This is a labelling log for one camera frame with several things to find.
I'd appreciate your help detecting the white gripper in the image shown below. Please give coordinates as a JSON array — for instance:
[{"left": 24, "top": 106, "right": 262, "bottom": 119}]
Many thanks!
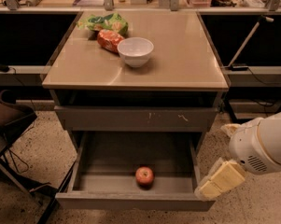
[{"left": 194, "top": 117, "right": 281, "bottom": 201}]

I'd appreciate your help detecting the red apple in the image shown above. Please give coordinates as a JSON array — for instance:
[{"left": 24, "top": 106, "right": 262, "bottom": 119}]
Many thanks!
[{"left": 135, "top": 166, "right": 154, "bottom": 186}]

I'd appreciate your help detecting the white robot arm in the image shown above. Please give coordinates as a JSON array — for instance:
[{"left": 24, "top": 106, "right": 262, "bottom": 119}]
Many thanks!
[{"left": 194, "top": 112, "right": 281, "bottom": 201}]

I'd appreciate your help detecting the grey drawer cabinet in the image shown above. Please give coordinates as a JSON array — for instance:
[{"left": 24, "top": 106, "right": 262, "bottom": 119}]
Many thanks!
[{"left": 41, "top": 9, "right": 231, "bottom": 142}]

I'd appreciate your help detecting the open middle drawer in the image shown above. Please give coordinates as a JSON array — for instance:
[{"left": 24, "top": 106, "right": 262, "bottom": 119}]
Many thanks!
[{"left": 56, "top": 132, "right": 214, "bottom": 211}]

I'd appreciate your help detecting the closed top drawer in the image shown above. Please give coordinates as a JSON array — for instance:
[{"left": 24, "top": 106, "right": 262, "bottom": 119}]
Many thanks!
[{"left": 55, "top": 106, "right": 217, "bottom": 133}]

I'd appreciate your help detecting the white pole stand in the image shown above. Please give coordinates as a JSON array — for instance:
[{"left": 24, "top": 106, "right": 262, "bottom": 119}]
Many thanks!
[{"left": 226, "top": 15, "right": 274, "bottom": 71}]

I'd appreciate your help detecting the white bowl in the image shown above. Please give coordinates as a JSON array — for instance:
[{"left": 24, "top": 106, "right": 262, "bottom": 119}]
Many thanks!
[{"left": 117, "top": 37, "right": 154, "bottom": 67}]

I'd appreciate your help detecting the orange snack bag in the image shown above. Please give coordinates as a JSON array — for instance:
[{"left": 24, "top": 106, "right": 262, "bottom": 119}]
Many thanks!
[{"left": 97, "top": 29, "right": 124, "bottom": 53}]

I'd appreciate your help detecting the green chip bag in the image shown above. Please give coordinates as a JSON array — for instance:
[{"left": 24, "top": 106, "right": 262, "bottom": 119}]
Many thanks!
[{"left": 77, "top": 13, "right": 129, "bottom": 35}]

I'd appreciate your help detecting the brown office chair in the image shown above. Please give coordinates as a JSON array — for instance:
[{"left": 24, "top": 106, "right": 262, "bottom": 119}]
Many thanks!
[{"left": 0, "top": 90, "right": 57, "bottom": 198}]

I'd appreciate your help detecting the black power adapter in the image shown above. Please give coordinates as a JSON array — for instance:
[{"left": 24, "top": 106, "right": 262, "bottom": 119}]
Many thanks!
[{"left": 0, "top": 64, "right": 9, "bottom": 73}]

